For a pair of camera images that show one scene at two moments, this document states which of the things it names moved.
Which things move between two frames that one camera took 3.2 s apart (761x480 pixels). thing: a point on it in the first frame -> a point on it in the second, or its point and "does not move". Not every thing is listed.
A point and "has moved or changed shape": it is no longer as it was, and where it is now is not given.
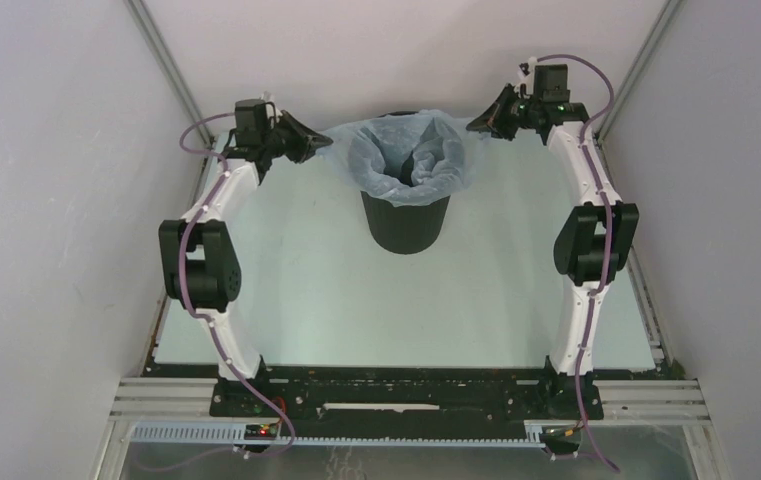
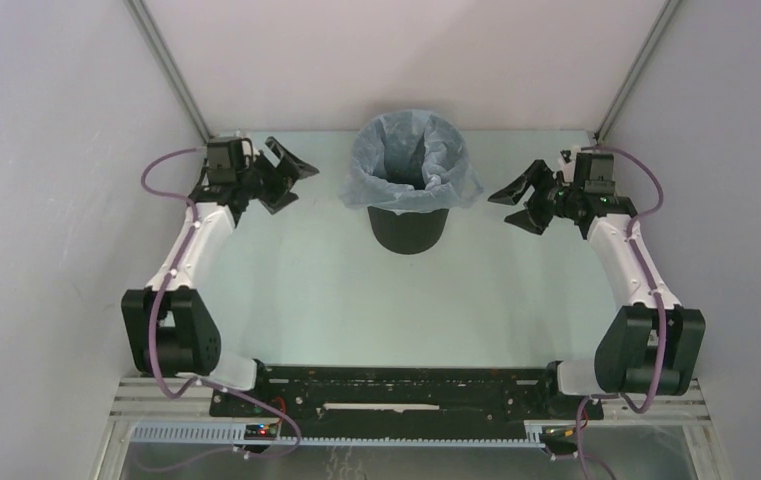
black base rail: x=407 y=395 does not move
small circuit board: x=260 y=431 does not move
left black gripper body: x=281 y=139 -> x=260 y=178
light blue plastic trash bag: x=412 y=158 has moved or changed shape
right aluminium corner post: x=668 y=11 does not move
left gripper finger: x=313 y=140 -> x=299 y=167
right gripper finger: x=491 y=118 -> x=515 y=188
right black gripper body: x=520 y=115 -> x=558 y=198
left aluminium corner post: x=147 y=22 does not move
